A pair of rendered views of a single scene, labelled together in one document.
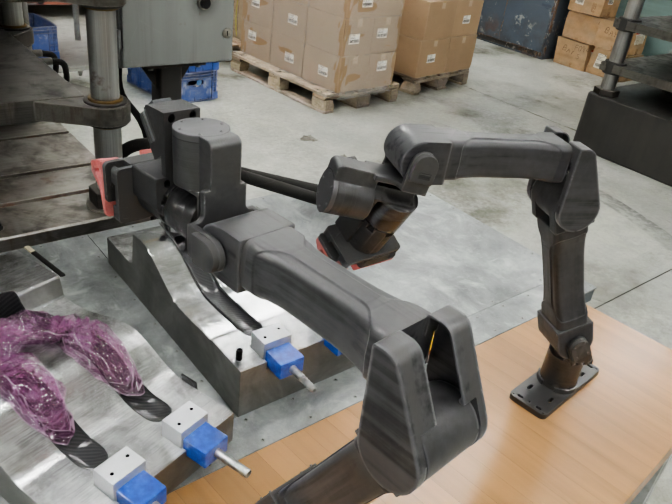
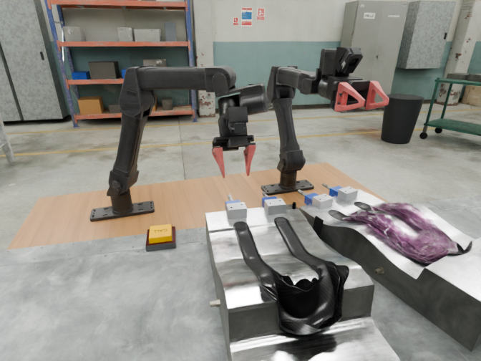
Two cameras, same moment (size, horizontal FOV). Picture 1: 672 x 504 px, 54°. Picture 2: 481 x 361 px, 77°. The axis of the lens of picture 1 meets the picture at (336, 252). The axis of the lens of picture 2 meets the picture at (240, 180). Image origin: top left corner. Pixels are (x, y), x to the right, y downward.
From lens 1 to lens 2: 1.53 m
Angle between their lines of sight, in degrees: 118
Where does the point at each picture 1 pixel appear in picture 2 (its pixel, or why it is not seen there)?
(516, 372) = (132, 220)
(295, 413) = not seen: hidden behind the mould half
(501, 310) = (76, 252)
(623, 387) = (94, 205)
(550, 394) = (136, 205)
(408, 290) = (116, 284)
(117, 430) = (351, 210)
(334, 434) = not seen: hidden behind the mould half
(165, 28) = not seen: outside the picture
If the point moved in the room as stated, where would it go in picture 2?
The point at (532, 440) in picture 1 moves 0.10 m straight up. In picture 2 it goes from (168, 199) to (165, 173)
